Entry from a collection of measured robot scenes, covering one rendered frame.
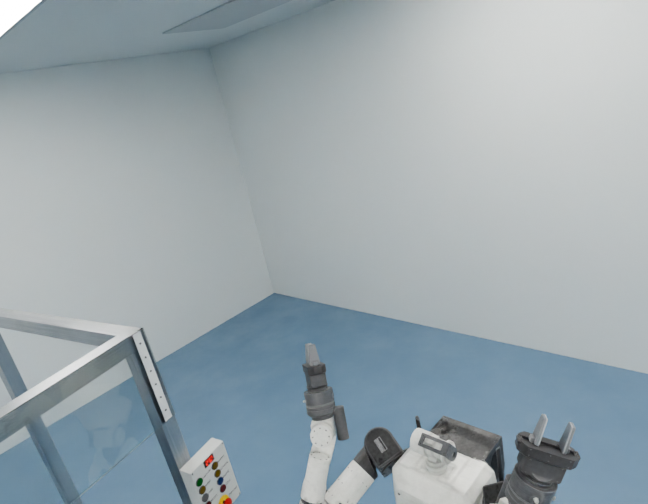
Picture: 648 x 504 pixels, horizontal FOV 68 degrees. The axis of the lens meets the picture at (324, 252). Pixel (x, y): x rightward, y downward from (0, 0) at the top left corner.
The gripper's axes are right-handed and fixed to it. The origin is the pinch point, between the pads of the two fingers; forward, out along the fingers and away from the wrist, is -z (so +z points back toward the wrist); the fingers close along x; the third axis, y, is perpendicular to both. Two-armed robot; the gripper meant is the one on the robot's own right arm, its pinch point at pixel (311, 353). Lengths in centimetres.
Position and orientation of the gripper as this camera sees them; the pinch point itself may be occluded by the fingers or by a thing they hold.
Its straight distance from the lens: 150.9
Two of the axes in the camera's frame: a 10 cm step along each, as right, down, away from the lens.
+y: -9.6, 1.5, -2.3
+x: 2.1, -1.2, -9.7
